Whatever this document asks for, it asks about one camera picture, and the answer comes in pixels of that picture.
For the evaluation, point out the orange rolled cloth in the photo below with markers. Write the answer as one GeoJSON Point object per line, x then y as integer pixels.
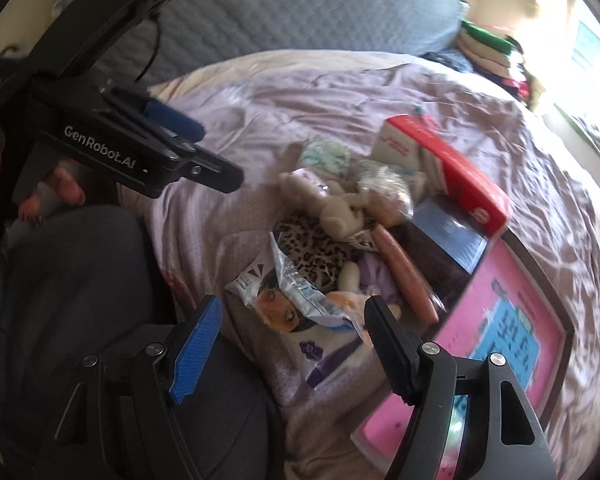
{"type": "Point", "coordinates": [405, 275]}

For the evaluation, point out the lilac printed blanket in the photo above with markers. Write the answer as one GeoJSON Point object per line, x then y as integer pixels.
{"type": "Point", "coordinates": [290, 105]}

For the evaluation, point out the person's left hand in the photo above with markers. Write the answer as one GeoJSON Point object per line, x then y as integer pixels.
{"type": "Point", "coordinates": [64, 185]}

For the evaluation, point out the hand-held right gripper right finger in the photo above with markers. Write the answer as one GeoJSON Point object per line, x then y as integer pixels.
{"type": "Point", "coordinates": [387, 350]}

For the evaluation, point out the dark grey box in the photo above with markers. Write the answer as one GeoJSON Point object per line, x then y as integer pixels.
{"type": "Point", "coordinates": [450, 232]}

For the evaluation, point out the stack of folded clothes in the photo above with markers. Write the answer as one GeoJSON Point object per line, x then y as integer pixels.
{"type": "Point", "coordinates": [490, 55]}

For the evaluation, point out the bread bun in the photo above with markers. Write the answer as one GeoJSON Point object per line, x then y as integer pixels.
{"type": "Point", "coordinates": [387, 200]}

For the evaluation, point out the grey shallow cardboard tray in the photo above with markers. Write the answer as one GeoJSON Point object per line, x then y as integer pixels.
{"type": "Point", "coordinates": [545, 280]}

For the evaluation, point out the cream teddy bear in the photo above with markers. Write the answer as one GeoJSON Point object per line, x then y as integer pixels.
{"type": "Point", "coordinates": [335, 210]}

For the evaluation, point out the person's legs in dark pants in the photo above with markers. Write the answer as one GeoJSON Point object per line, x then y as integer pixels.
{"type": "Point", "coordinates": [80, 280]}

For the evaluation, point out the pink book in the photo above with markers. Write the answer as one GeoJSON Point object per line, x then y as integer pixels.
{"type": "Point", "coordinates": [485, 300]}

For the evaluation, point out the white cartoon snack packet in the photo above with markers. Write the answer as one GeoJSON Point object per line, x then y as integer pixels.
{"type": "Point", "coordinates": [290, 290]}

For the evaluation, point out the leopard print cloth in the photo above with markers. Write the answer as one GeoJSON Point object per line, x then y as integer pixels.
{"type": "Point", "coordinates": [305, 255]}

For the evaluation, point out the dark blue patterned cloth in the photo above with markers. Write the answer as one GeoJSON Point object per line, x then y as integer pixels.
{"type": "Point", "coordinates": [450, 60]}

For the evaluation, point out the red tissue box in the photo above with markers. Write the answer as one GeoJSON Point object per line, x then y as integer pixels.
{"type": "Point", "coordinates": [460, 165]}

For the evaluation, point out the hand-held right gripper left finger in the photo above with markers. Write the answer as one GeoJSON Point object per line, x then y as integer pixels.
{"type": "Point", "coordinates": [195, 355]}

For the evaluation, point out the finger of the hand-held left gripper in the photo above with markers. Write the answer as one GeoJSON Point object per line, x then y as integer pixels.
{"type": "Point", "coordinates": [175, 117]}
{"type": "Point", "coordinates": [215, 175]}

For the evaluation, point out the cream and orange hamster plush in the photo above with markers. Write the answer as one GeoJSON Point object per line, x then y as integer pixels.
{"type": "Point", "coordinates": [349, 277]}

